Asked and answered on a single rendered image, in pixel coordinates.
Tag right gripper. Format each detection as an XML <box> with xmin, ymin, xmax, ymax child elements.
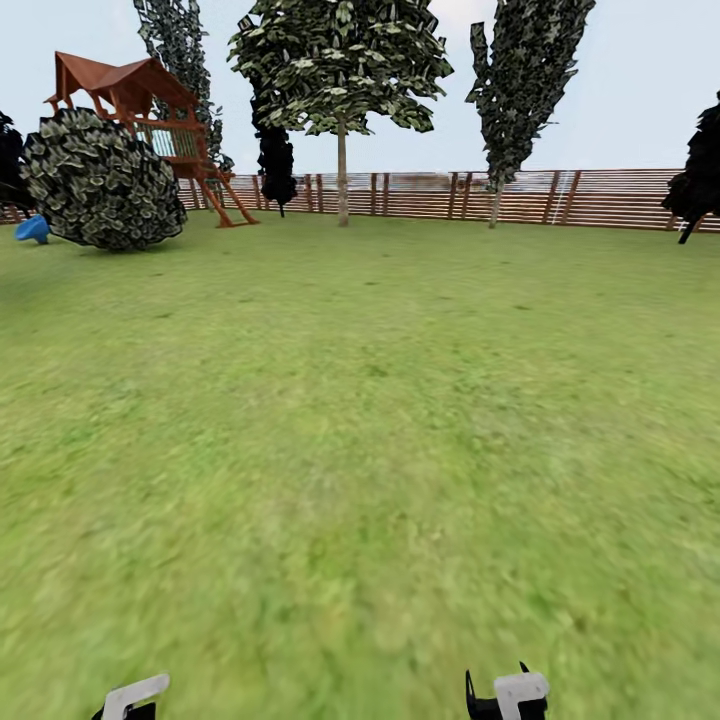
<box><xmin>466</xmin><ymin>688</ymin><xmax>545</xmax><ymax>720</ymax></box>

